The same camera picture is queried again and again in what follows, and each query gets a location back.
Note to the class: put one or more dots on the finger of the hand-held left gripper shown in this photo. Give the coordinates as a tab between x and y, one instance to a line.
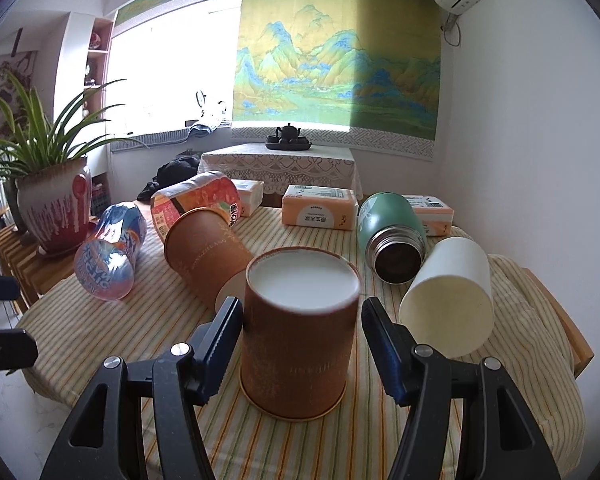
0	345

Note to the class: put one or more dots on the brown paper cup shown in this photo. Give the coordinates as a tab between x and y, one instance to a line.
300	332
204	255

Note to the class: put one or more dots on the green thermos flask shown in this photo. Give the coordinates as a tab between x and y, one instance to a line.
391	237

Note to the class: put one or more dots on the landscape painting blind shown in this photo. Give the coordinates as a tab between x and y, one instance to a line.
340	50

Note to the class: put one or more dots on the black bag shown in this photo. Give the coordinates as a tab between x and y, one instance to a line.
172	175

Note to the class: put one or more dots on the white bookshelf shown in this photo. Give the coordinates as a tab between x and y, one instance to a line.
92	60

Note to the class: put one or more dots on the wall scroll painting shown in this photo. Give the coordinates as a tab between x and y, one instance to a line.
5	95

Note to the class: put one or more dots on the potted spider plant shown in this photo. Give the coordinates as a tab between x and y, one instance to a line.
45	180

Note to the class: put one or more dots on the lace covered small table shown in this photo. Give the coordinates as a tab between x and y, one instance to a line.
280	165

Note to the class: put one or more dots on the white paper cup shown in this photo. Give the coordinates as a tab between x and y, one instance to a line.
450	297

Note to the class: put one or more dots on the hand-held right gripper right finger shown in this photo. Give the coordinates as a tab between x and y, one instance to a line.
384	347

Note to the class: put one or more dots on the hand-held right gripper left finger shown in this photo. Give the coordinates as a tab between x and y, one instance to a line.
219	344

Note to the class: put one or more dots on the black tea set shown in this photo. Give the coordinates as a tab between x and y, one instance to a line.
288	137

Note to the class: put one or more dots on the orange tissue pack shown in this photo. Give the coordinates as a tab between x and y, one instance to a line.
248	195
319	207
432	215

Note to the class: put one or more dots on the striped tablecloth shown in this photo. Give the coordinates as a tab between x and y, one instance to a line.
520	360

